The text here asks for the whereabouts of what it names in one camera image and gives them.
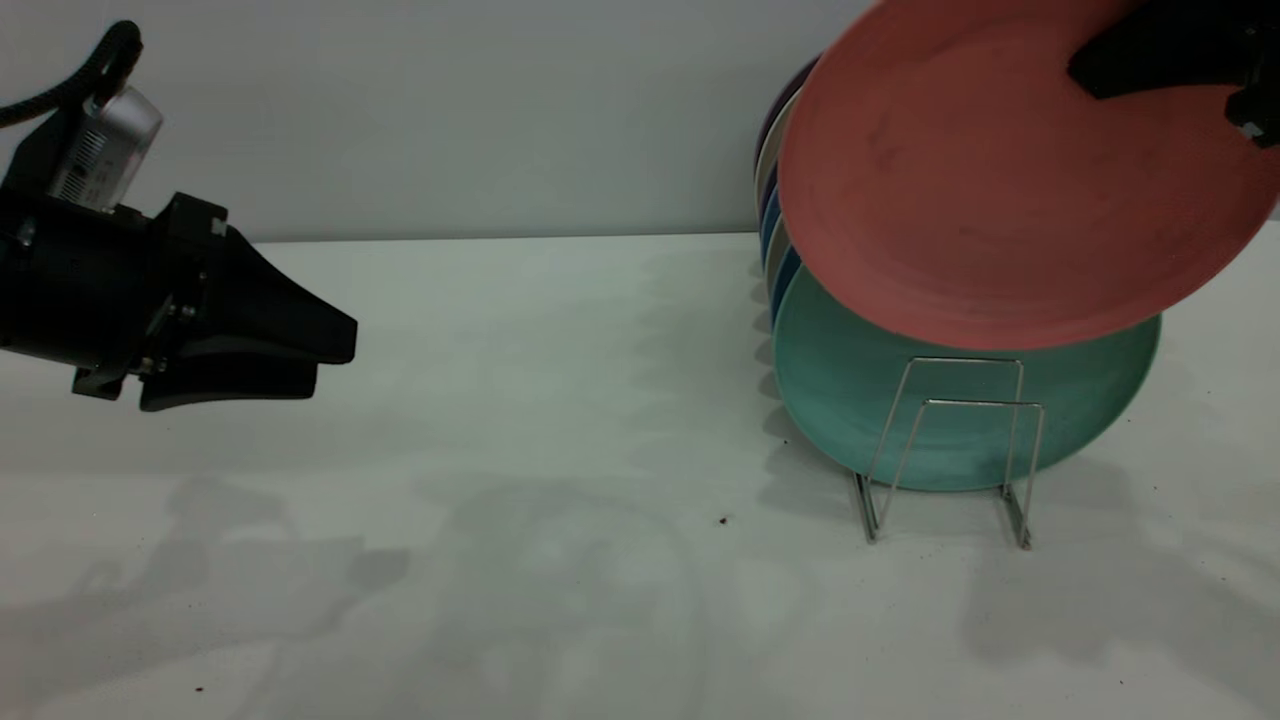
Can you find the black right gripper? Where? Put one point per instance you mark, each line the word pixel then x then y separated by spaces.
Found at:
pixel 1262 80

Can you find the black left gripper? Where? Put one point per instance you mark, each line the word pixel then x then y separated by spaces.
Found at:
pixel 90 290

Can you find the pink round plate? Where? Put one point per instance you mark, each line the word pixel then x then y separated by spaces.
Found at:
pixel 1000 200

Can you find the dark brown round plate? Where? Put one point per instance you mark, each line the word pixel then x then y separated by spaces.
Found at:
pixel 775 110

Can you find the beige grey round plate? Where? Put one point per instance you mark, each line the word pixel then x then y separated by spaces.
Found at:
pixel 767 165
pixel 774 263

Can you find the blue round plate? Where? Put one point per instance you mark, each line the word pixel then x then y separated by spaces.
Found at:
pixel 782 287
pixel 769 236

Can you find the teal green round plate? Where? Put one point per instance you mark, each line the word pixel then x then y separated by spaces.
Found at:
pixel 850 400

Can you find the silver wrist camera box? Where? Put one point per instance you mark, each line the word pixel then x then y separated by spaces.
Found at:
pixel 105 150

